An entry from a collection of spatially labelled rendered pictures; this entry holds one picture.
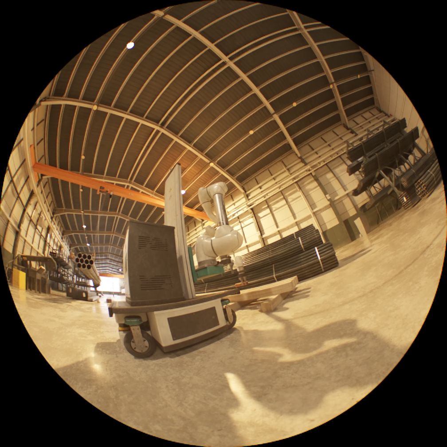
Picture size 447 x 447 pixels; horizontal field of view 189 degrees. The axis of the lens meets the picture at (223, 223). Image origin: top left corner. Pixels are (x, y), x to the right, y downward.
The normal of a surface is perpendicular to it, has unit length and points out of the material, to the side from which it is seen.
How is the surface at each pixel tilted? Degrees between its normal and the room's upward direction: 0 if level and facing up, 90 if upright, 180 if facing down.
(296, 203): 90
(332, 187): 90
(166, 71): 170
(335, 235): 90
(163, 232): 90
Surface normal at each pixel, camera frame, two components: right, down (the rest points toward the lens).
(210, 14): 0.33, 0.90
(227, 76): 0.11, 0.84
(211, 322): 0.67, -0.45
